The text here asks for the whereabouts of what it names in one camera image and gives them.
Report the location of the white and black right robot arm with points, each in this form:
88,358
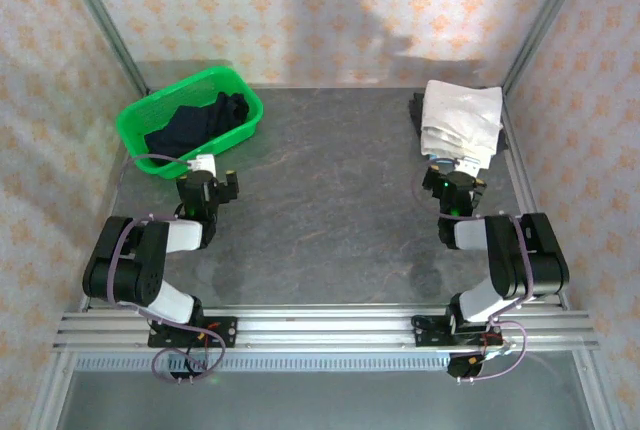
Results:
510,260

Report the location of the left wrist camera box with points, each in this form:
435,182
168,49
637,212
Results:
205,165

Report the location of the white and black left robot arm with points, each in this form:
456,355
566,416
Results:
150,270

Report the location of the long aluminium mounting rail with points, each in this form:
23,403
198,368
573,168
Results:
325,325

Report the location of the navy blue t-shirt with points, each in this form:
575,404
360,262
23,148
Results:
195,125

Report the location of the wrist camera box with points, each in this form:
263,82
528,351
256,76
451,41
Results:
205,165
470,164

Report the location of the green plastic basket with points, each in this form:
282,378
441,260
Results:
150,115

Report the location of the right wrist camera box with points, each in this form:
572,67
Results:
470,164

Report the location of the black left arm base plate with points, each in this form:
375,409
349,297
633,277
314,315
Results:
227,332

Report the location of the white t-shirt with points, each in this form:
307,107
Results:
465,115

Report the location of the light blue folded t-shirt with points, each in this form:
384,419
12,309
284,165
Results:
442,157

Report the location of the aluminium frame post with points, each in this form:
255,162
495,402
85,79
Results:
545,20
100,15

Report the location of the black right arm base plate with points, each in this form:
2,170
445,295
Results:
422,332

